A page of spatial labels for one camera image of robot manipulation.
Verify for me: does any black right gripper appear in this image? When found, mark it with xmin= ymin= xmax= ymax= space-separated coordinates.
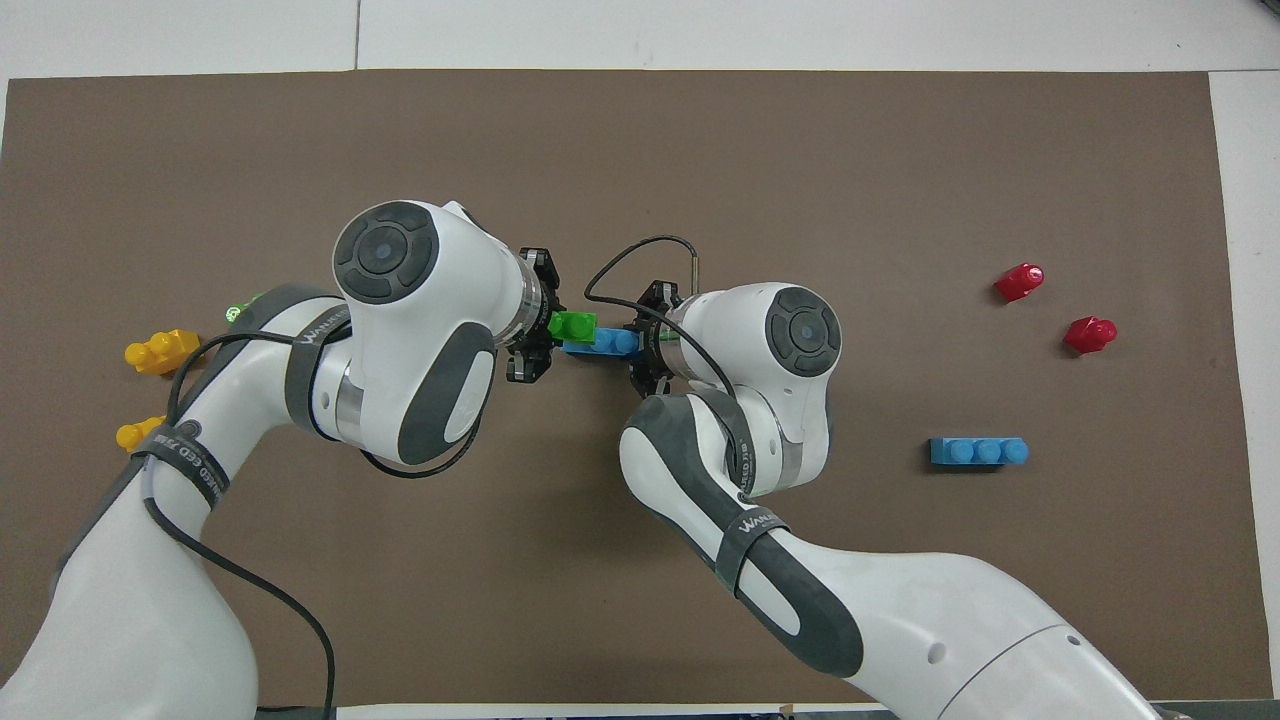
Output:
xmin=628 ymin=281 xmax=684 ymax=401

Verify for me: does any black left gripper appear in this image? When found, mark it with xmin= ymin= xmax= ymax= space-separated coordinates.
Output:
xmin=507 ymin=246 xmax=567 ymax=384

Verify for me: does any blue three-stud block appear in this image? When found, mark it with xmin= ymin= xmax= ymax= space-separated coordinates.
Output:
xmin=562 ymin=328 xmax=643 ymax=357
xmin=930 ymin=437 xmax=1030 ymax=468

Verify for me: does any red one-stud block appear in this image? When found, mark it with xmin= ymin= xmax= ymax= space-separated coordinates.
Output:
xmin=994 ymin=263 xmax=1045 ymax=304
xmin=1063 ymin=316 xmax=1118 ymax=355

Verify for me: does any yellow two-stud block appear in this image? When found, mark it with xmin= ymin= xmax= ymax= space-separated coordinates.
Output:
xmin=115 ymin=415 xmax=169 ymax=453
xmin=124 ymin=329 xmax=201 ymax=377

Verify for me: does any brown table mat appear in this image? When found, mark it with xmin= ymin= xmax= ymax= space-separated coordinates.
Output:
xmin=0 ymin=68 xmax=1273 ymax=707

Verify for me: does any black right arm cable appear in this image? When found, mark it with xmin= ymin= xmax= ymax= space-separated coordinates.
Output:
xmin=584 ymin=236 xmax=746 ymax=421

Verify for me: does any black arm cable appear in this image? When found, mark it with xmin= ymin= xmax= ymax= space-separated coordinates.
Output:
xmin=145 ymin=330 xmax=481 ymax=720
xmin=584 ymin=236 xmax=746 ymax=421

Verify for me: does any grey right wrist strap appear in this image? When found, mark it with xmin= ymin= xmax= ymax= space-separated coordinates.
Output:
xmin=715 ymin=390 xmax=763 ymax=493

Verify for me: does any grey wrist strap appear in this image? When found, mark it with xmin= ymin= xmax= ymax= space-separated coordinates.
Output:
xmin=283 ymin=295 xmax=353 ymax=441
xmin=715 ymin=390 xmax=763 ymax=493

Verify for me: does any grey left wrist strap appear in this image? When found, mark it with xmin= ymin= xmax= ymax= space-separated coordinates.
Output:
xmin=283 ymin=295 xmax=353 ymax=441

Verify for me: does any grey right forearm strap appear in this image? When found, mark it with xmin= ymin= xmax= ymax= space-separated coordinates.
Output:
xmin=713 ymin=503 xmax=791 ymax=598

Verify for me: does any grey forearm strap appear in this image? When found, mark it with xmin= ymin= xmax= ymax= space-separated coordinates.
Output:
xmin=713 ymin=503 xmax=791 ymax=598
xmin=133 ymin=418 xmax=231 ymax=511

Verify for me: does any grey left forearm strap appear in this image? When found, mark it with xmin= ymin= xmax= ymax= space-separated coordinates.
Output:
xmin=133 ymin=418 xmax=231 ymax=511

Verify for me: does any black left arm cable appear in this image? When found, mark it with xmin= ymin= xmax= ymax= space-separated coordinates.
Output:
xmin=145 ymin=330 xmax=481 ymax=720

